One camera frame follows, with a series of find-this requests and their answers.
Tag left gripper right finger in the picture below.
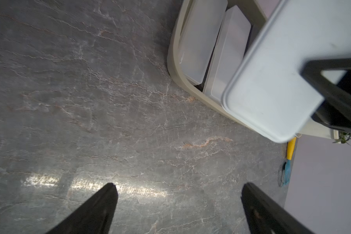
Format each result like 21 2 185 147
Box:
241 182 312 234

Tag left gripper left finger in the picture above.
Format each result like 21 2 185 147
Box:
48 183 119 234

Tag potted green plant white pot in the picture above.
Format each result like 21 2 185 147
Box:
333 132 351 144

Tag grey-green plastic storage box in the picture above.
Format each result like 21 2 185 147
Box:
167 1 339 140

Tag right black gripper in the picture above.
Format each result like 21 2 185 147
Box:
301 58 351 134

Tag yellow blue garden fork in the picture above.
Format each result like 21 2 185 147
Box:
280 136 297 187

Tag pale white pencil case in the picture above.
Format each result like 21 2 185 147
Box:
222 1 351 143

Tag frosted white pencil case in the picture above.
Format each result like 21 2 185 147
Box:
203 5 251 105
178 1 228 85

